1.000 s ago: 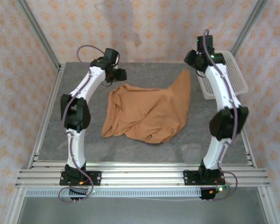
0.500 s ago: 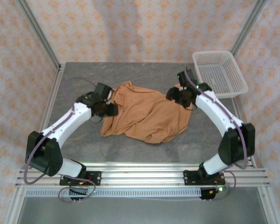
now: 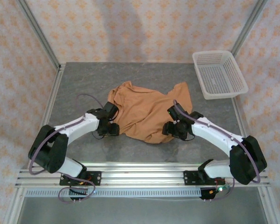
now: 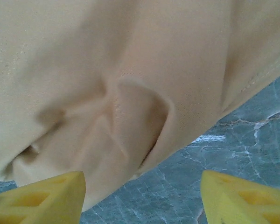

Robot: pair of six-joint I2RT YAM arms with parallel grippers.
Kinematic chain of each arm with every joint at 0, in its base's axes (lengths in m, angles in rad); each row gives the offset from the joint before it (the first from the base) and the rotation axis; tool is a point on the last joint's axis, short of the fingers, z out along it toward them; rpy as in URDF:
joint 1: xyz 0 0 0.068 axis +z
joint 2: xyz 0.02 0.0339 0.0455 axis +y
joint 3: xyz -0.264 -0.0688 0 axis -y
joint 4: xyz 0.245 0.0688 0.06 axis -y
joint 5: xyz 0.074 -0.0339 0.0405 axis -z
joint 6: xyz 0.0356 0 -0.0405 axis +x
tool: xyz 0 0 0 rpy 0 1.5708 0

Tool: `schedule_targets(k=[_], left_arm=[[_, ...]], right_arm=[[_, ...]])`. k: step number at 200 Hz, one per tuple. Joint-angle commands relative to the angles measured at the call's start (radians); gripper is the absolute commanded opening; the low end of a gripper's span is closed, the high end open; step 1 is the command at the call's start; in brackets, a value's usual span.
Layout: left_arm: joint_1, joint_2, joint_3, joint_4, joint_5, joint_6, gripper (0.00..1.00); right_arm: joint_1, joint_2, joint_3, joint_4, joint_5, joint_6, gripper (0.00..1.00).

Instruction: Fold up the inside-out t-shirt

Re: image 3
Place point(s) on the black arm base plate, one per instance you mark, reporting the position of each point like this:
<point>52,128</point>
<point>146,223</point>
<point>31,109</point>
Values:
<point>95,178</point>
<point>189,178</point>

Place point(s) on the grey metal lower panel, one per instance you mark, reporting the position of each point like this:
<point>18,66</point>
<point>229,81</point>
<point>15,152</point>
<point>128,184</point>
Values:
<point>142,212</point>

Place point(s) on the tan brown t-shirt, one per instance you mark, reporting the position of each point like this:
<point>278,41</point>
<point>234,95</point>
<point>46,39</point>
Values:
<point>144,112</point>

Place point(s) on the aluminium mounting rail beam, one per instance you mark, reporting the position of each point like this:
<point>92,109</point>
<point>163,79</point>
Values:
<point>142,177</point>

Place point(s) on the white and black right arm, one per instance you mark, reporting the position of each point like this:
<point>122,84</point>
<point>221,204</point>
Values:
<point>212,135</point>

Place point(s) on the aluminium frame post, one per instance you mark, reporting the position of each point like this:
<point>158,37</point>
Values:
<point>41,35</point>
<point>249,23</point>

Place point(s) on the aluminium table side rail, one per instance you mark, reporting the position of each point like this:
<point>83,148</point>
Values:
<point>238,112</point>
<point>49,105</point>

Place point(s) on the white perforated plastic basket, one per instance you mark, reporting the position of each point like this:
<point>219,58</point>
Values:
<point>219,77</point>

